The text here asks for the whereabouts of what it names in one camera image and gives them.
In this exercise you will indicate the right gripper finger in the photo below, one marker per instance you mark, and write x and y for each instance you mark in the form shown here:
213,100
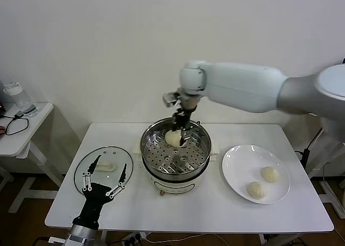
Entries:
176,127
186,134

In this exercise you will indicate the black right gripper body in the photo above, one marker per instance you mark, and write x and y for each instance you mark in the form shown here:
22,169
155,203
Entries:
182,118

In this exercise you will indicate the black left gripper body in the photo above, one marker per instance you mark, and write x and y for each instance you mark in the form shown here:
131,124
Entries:
93,203

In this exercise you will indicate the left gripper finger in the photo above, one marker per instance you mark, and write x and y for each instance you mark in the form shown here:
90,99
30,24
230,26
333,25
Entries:
122,176
86,181

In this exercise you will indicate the white steamed baozi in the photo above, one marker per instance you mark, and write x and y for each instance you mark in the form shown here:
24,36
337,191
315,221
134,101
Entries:
172,139
269,174
256,190

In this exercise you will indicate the round glass pot lid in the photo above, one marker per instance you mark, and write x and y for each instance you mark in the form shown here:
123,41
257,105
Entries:
118,160

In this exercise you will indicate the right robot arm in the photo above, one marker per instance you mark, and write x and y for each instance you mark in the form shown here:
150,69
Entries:
242,87

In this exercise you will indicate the perforated steel steamer basket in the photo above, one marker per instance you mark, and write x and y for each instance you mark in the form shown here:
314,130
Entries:
161,160

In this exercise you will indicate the white power strip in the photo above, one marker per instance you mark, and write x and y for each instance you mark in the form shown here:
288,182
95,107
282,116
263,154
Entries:
134,239

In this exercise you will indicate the white oval plate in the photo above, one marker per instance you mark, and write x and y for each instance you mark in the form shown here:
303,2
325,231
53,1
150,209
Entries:
242,162

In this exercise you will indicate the white side table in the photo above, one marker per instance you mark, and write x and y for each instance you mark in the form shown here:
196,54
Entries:
319,168
13,141

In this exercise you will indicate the small grey adapter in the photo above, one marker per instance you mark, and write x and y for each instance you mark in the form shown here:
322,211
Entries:
19,114

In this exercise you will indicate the clear water bottle white cap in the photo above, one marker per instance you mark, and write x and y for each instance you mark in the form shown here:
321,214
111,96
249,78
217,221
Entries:
21,100

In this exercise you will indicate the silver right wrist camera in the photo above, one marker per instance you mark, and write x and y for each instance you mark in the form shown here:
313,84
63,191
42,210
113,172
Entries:
171,99

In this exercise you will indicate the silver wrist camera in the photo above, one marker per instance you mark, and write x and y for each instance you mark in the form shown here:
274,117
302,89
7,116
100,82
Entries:
171,99
58,241

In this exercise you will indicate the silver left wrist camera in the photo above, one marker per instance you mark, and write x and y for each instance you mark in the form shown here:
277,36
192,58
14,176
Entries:
58,241

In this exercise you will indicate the black post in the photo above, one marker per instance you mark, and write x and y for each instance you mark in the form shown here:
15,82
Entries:
304,157

